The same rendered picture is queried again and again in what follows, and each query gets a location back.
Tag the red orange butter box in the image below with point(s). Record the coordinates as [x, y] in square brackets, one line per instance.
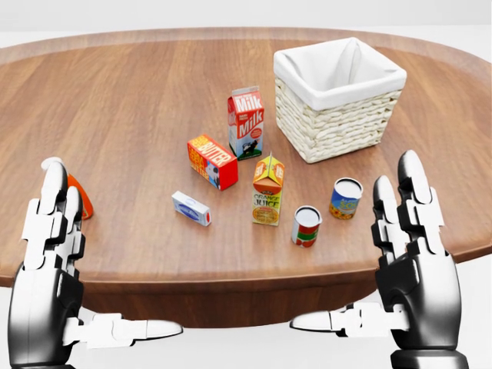
[213, 161]

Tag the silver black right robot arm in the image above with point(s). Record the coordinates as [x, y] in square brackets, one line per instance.
[426, 359]

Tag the blue yellow soup can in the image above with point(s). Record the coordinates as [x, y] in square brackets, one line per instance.
[344, 200]

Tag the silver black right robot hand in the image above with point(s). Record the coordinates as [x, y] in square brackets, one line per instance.
[423, 292]

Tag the small white blue box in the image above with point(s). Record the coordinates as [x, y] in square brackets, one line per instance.
[191, 208]

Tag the orange bottle with white cap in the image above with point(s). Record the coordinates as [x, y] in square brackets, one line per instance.
[82, 200]

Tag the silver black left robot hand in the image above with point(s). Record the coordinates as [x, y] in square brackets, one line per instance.
[42, 300]

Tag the red green tomato sauce can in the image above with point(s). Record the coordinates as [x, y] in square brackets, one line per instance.
[306, 227]

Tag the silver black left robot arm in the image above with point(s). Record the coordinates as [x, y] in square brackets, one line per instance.
[34, 366]

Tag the white woven basket with liner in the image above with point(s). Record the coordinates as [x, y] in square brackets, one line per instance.
[338, 104]

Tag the yellow orange juice carton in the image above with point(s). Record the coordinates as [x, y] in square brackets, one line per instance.
[268, 192]

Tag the red white milk carton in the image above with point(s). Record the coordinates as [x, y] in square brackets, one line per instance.
[246, 123]

